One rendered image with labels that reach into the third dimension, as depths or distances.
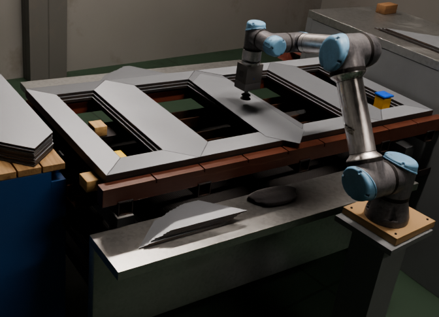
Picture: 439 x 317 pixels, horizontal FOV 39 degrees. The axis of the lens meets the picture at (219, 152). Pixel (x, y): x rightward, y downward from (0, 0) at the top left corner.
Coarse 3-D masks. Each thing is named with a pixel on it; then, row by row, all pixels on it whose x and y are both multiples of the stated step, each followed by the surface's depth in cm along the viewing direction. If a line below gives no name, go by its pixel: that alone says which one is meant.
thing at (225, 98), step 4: (212, 96) 254; (216, 96) 254; (220, 96) 255; (224, 96) 255; (228, 96) 256; (232, 96) 256; (236, 96) 257; (240, 96) 257; (252, 96) 259; (220, 100) 251; (224, 100) 251; (228, 100) 252; (232, 100) 252; (236, 100) 253; (240, 100) 253; (244, 100) 254
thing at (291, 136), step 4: (292, 132) 230; (296, 132) 230; (300, 132) 231; (268, 136) 224; (272, 136) 225; (276, 136) 225; (280, 136) 225; (284, 136) 226; (288, 136) 226; (292, 136) 227; (296, 136) 227; (300, 136) 227; (284, 140) 223; (288, 140) 223; (292, 140) 224
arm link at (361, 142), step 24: (336, 48) 191; (360, 48) 194; (336, 72) 194; (360, 72) 193; (360, 96) 193; (360, 120) 193; (360, 144) 193; (360, 168) 191; (384, 168) 194; (360, 192) 192; (384, 192) 194
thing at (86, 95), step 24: (264, 72) 292; (72, 96) 240; (96, 96) 242; (312, 96) 270; (48, 120) 221; (120, 120) 227; (240, 120) 240; (384, 120) 253; (72, 144) 205; (144, 144) 212; (264, 144) 218; (288, 144) 226; (96, 168) 191; (144, 168) 192; (168, 168) 198
